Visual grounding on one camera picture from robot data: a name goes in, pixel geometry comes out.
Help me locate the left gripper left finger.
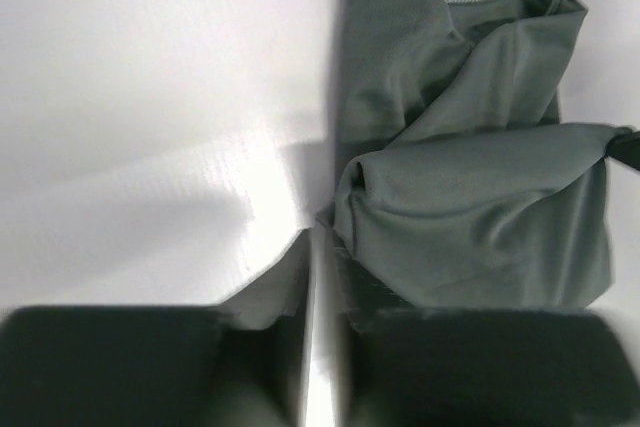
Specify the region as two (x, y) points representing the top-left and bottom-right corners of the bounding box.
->
(1, 231), (310, 426)

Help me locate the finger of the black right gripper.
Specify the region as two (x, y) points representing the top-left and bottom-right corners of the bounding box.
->
(605, 129), (640, 172)

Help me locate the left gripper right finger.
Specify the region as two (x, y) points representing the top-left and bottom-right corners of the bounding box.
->
(332, 243), (639, 426)

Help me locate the grey t shirt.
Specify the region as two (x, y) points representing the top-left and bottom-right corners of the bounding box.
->
(326, 0), (624, 311)

